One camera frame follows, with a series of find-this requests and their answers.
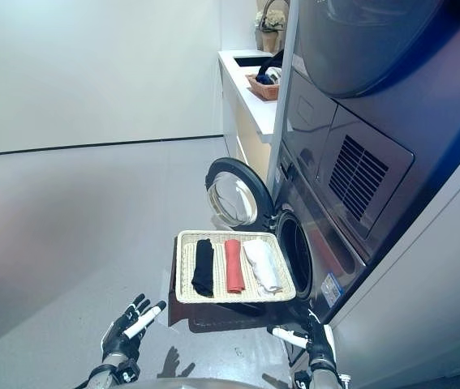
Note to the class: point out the white tall side panel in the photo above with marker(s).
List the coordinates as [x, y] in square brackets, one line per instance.
[282, 101]

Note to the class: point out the grey stacked dryer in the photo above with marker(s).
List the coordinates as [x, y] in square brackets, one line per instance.
[355, 48]

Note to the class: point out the dark brown stool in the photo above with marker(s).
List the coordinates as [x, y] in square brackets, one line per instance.
[221, 318]

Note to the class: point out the potted white flower plant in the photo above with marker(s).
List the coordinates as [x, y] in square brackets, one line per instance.
[270, 24]

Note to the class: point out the white wicker basket tray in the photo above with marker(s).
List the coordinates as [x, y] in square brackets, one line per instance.
[219, 296]

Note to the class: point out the white cloth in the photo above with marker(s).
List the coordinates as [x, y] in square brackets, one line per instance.
[262, 263]

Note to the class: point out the red cloth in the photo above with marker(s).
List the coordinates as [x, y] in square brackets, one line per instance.
[234, 267]

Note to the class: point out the brown wicker basket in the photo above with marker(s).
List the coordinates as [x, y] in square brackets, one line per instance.
[264, 91]

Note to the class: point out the white garment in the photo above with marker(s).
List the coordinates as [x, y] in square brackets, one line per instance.
[274, 75]

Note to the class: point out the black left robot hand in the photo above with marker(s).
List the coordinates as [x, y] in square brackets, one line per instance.
[122, 338]

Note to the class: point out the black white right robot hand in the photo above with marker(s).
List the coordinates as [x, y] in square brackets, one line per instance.
[321, 344]

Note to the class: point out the dark counter sink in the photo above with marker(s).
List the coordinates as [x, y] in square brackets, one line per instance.
[250, 61]

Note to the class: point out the dark garment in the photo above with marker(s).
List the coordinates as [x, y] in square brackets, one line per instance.
[272, 62]

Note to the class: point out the black cloth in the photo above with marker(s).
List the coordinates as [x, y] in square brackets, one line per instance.
[203, 267]

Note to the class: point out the round glass washer door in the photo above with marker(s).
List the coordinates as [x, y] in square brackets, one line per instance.
[260, 190]

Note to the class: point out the white counter cabinet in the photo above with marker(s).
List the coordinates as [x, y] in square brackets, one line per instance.
[250, 121]

